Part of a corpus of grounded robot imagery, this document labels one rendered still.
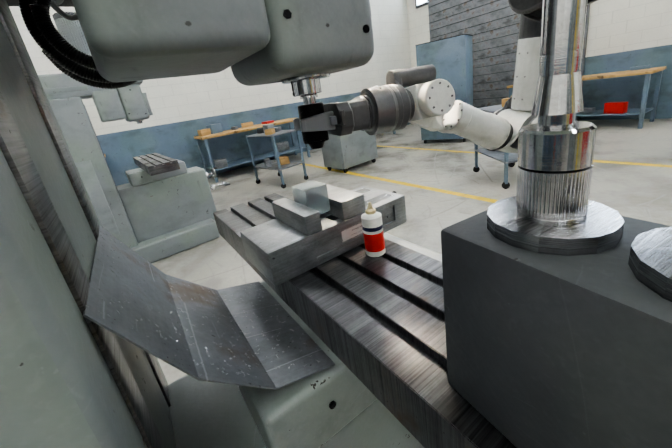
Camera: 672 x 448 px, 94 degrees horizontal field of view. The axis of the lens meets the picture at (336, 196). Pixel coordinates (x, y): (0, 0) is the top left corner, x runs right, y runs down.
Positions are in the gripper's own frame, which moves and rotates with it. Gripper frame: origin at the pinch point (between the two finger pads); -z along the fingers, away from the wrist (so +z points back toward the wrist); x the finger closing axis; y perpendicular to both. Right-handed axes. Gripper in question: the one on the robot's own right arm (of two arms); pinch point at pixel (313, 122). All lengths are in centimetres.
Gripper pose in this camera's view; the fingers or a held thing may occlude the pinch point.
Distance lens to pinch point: 58.1
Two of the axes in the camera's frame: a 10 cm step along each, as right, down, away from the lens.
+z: 9.3, -2.4, 2.8
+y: 1.5, 9.4, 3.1
